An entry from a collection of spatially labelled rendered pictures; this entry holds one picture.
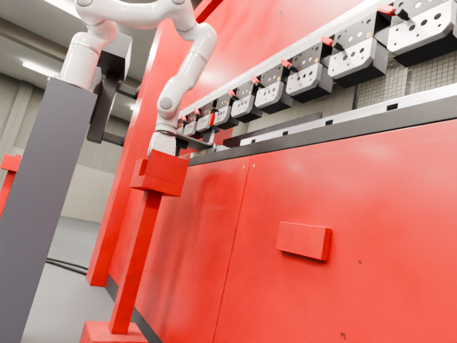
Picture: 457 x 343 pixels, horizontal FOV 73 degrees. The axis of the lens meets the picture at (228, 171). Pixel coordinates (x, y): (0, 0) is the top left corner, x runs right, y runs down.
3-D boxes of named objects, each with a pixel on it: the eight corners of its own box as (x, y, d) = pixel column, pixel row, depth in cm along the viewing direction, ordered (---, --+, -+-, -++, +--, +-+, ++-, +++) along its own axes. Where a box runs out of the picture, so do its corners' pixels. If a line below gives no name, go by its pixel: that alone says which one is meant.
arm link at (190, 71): (207, 49, 121) (172, 117, 116) (206, 68, 136) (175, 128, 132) (186, 39, 120) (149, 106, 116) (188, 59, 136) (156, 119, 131)
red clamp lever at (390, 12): (378, 1, 84) (403, 7, 76) (387, 9, 86) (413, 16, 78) (373, 8, 84) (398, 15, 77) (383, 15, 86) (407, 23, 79)
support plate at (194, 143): (154, 135, 171) (154, 133, 171) (196, 150, 183) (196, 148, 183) (164, 129, 155) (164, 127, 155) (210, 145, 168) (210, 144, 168)
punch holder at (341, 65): (326, 78, 99) (334, 33, 102) (344, 89, 103) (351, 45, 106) (368, 61, 86) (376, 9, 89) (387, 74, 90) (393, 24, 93)
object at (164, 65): (85, 277, 240) (159, 18, 283) (184, 288, 281) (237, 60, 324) (89, 285, 219) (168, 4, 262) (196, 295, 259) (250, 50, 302)
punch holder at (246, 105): (230, 117, 150) (237, 86, 153) (244, 123, 154) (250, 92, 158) (247, 110, 138) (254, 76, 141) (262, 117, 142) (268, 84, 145)
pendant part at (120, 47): (77, 137, 283) (103, 54, 299) (105, 145, 290) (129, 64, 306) (69, 123, 235) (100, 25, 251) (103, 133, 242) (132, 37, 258)
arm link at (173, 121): (175, 124, 122) (177, 131, 131) (181, 93, 124) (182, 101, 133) (154, 121, 121) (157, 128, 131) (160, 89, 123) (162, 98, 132)
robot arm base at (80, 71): (49, 74, 119) (64, 32, 122) (44, 87, 135) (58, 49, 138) (99, 94, 129) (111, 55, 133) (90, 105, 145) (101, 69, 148)
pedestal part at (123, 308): (107, 327, 119) (144, 190, 129) (123, 328, 122) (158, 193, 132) (111, 333, 114) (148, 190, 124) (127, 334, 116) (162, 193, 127)
